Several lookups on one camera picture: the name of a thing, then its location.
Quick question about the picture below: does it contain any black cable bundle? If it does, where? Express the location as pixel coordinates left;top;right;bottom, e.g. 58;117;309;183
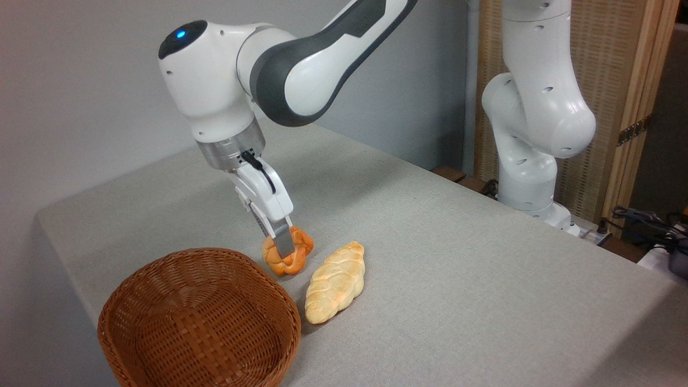
611;206;688;253

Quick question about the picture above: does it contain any brass screen hinge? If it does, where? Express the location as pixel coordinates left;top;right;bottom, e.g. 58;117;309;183
617;115;653;147

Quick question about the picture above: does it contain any brown woven wicker basket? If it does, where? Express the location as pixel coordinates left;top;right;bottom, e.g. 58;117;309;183
97;247;302;387

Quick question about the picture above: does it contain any round orange knotted bread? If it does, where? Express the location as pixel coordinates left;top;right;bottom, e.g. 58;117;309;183
261;226;314;277

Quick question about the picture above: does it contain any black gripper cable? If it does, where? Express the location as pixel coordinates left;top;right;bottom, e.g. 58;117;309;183
241;150;277;196

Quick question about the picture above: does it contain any wooden rattan folding screen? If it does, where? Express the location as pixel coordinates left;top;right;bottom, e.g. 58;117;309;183
475;0;681;237

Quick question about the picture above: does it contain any grey tablecloth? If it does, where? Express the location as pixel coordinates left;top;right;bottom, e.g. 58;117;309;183
37;118;688;387

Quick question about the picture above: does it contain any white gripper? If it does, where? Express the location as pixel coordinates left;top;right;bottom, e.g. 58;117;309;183
232;162;297;259

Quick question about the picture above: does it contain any long pale braided bread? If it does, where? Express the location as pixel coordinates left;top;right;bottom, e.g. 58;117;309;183
304;240;366;325

